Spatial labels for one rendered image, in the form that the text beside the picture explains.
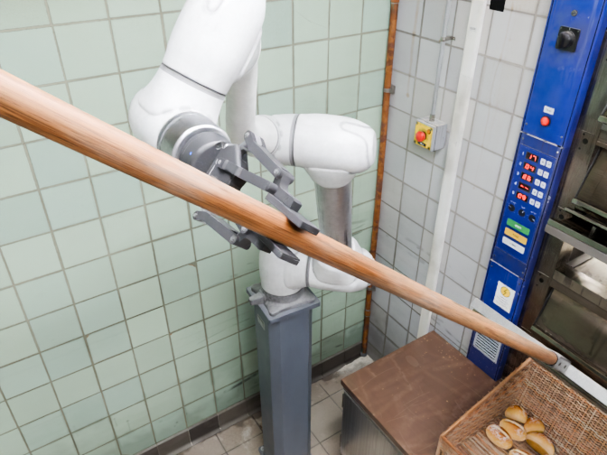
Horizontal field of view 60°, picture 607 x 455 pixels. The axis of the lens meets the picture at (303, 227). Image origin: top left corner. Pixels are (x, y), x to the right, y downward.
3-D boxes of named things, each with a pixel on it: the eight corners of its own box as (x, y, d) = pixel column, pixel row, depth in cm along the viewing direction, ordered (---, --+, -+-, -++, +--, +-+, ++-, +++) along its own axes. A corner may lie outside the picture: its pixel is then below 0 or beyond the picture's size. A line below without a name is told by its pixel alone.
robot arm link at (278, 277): (266, 265, 198) (264, 216, 186) (314, 272, 195) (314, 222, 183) (254, 293, 185) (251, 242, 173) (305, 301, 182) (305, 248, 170)
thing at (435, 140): (425, 139, 210) (429, 115, 204) (443, 148, 203) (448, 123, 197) (412, 143, 206) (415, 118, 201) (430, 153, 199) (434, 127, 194)
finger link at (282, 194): (274, 193, 61) (287, 171, 60) (297, 213, 57) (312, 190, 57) (265, 189, 60) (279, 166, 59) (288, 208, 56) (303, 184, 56)
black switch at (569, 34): (555, 48, 150) (565, 7, 144) (574, 52, 146) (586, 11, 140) (546, 50, 149) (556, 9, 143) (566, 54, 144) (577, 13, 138)
